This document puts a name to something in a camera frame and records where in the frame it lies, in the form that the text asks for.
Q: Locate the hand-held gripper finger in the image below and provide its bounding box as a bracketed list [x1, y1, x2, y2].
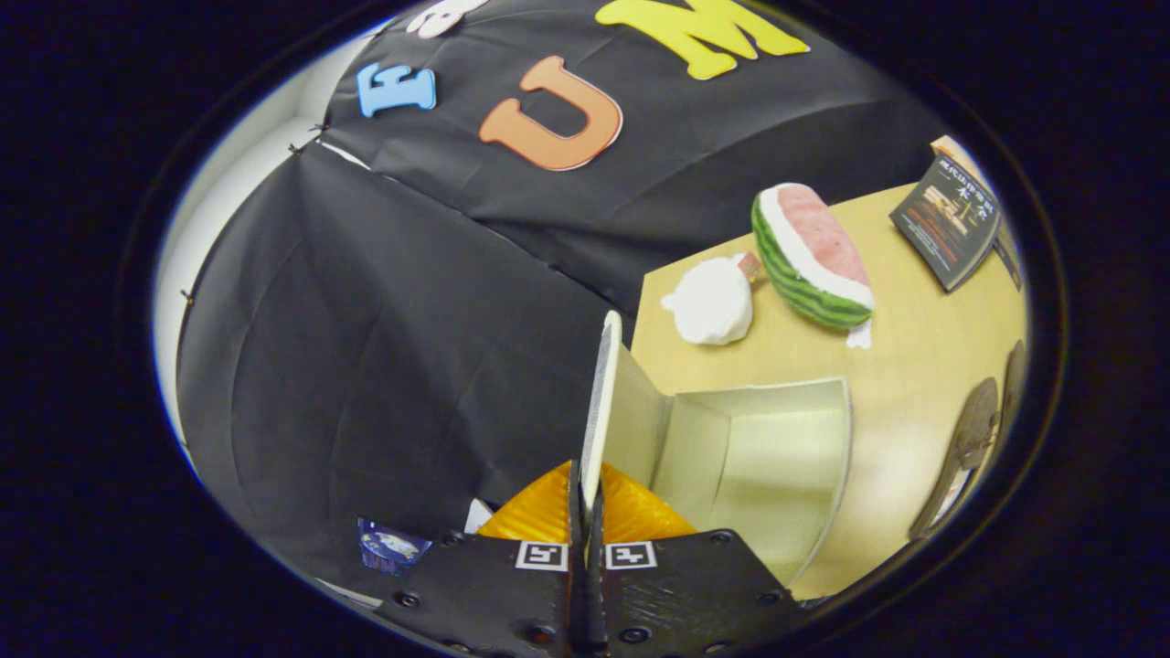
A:
[379, 460, 587, 655]
[588, 463, 806, 655]

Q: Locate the cream fabric storage box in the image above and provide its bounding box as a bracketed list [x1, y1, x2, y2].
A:
[580, 310, 854, 588]

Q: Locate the brown fuzzy shoe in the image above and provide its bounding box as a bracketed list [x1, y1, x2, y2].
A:
[1000, 340, 1030, 432]
[909, 377, 1002, 541]

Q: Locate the white plush toy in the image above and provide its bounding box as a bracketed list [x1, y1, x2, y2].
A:
[660, 252, 768, 347]

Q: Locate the watermelon slice plush toy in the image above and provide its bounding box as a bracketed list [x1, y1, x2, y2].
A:
[750, 182, 877, 351]

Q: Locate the black cover book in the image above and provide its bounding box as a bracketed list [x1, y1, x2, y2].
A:
[889, 155, 1003, 294]

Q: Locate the row of small black clips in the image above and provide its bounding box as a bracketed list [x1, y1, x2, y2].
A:
[180, 119, 332, 304]

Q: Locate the blue cover book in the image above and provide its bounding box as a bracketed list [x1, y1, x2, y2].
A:
[993, 219, 1024, 292]

